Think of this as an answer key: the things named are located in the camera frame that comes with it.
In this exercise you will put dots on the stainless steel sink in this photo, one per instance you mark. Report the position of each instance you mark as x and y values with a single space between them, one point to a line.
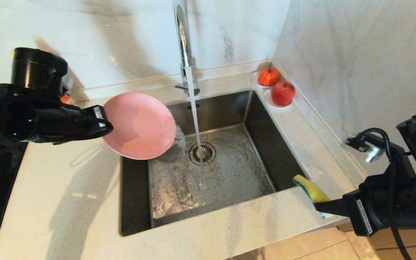
258 137

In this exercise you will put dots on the small white dish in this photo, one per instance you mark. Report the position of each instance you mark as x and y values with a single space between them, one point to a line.
254 82
269 103

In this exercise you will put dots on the chrome faucet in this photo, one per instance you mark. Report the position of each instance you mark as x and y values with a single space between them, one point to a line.
183 47

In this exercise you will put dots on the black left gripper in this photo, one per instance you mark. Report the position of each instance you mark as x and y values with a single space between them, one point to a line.
74 121

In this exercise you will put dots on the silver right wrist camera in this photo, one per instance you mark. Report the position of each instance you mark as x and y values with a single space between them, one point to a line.
368 151

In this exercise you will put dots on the pink plate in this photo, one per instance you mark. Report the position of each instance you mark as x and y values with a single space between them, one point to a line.
139 126

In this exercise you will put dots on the yellow green sponge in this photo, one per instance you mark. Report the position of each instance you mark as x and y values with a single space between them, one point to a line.
312 189

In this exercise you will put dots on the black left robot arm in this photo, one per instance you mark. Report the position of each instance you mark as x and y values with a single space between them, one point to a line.
13 108

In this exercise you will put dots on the metal drain strainer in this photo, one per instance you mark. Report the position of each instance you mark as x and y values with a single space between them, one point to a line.
207 154

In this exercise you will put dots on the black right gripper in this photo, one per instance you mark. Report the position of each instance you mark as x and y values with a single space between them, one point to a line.
365 213

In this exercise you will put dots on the red toy apple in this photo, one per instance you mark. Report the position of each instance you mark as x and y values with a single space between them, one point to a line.
282 94

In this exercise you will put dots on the orange dish soap bottle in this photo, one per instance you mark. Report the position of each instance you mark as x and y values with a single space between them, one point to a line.
66 99

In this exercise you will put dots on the orange toy pumpkin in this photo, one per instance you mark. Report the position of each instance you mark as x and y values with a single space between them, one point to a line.
268 77

